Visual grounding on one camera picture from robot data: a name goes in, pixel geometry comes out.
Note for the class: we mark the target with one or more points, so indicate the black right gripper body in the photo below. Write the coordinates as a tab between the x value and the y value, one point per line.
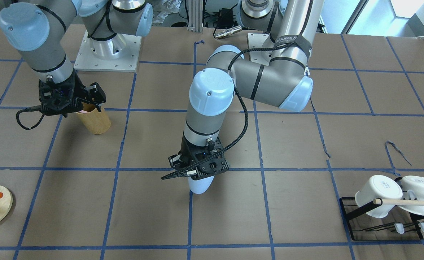
78	89

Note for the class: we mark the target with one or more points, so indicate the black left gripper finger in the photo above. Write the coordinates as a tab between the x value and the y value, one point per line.
181	173

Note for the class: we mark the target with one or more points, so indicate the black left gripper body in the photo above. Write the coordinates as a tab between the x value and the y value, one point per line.
185	152

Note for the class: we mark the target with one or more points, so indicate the light blue plastic cup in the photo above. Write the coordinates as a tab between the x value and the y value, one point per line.
201	185

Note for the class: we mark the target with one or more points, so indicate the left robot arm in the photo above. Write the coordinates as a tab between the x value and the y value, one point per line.
274	76

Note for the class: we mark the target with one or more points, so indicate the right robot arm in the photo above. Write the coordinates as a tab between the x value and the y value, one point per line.
36	27

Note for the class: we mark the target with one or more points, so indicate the bamboo cup holder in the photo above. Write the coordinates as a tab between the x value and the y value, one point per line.
96	123

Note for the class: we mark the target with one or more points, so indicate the silver cylindrical connector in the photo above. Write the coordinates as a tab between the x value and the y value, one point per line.
227	32

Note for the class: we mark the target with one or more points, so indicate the black power adapter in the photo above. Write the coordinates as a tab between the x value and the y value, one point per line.
225	19

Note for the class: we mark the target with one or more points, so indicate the white mug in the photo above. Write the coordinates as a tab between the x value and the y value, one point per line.
415	184
378	186

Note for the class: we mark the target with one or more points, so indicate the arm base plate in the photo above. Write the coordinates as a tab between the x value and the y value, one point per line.
256	40
125	54

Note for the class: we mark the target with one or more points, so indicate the aluminium frame post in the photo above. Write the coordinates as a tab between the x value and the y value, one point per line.
195	15

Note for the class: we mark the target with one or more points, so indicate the black wire mug rack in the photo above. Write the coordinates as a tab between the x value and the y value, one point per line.
382	219

